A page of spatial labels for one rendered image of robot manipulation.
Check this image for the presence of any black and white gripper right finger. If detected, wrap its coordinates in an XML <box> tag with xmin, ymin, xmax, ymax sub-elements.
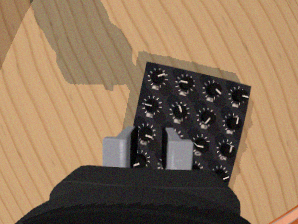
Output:
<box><xmin>161</xmin><ymin>127</ymin><xmax>193</xmax><ymax>170</ymax></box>

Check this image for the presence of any black knob box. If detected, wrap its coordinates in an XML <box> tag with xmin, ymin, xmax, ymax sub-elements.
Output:
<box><xmin>133</xmin><ymin>62</ymin><xmax>251</xmax><ymax>185</ymax></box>

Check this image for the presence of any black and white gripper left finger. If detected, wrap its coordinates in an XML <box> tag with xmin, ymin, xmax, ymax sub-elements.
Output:
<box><xmin>102</xmin><ymin>126</ymin><xmax>138</xmax><ymax>168</ymax></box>

